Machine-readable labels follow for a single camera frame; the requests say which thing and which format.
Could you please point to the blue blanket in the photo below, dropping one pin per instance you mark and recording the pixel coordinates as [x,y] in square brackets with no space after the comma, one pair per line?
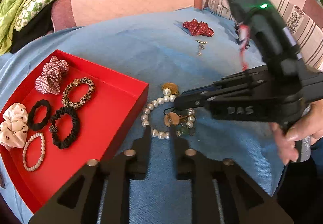
[151,57]

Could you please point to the leopard print scrunchie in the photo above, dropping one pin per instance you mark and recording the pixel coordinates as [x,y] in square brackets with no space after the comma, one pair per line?
[90,86]

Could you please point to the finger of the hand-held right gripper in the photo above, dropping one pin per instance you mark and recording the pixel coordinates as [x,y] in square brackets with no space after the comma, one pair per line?
[239,80]
[227,110]

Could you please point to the white spotted scrunchie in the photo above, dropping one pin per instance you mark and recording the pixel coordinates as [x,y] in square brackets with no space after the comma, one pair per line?
[15,118]

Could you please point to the red polka dot scrunchie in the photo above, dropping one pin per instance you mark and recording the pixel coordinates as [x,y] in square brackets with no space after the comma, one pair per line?
[196,27]

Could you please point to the gold coin earrings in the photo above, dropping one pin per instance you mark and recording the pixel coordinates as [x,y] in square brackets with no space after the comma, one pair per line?
[171,120]

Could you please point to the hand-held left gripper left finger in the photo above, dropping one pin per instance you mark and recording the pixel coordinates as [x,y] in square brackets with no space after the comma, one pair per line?
[143,148]

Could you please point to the thin black scrunchie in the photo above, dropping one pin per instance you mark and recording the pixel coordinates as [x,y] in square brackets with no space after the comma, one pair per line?
[40,101]

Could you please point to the black cloth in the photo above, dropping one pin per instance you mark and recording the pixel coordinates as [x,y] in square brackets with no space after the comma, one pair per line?
[32,29]

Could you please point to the striped floral cushion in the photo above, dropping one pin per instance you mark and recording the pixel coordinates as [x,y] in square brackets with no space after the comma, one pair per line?
[302,22]

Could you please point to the red plaid scrunchie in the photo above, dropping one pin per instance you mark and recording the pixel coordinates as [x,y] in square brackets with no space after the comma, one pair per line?
[50,75]

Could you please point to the person's right hand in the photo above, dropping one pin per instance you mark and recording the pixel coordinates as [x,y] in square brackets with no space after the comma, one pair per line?
[285,145]

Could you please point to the black scrunchie with bead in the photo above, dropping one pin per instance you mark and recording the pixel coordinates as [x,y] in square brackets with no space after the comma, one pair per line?
[75,125]

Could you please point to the red cardboard box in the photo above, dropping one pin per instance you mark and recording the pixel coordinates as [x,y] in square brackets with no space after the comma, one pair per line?
[106,102]

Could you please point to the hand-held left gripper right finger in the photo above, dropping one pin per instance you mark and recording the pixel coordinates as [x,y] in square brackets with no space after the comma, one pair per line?
[180,153]

